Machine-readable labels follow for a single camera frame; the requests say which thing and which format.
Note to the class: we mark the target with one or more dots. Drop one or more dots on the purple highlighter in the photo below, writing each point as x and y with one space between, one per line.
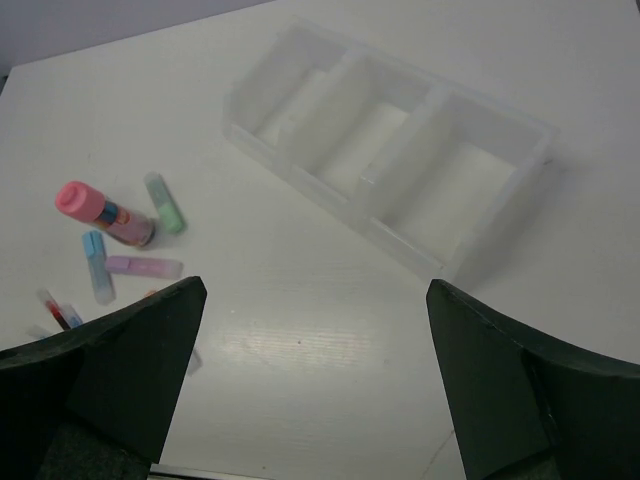
144 267

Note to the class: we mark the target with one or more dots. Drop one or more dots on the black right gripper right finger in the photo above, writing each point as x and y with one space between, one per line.
526 405

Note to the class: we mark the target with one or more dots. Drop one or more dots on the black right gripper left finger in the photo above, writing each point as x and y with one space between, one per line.
97 401

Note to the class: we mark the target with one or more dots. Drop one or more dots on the glue stick pink cap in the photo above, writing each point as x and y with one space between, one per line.
88 205

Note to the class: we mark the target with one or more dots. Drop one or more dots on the red ink pen refill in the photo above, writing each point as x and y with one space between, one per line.
64 314

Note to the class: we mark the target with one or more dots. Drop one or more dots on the green highlighter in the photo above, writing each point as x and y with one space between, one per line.
168 211

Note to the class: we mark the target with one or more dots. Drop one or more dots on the translucent three-compartment organizer box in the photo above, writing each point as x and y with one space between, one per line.
417 164

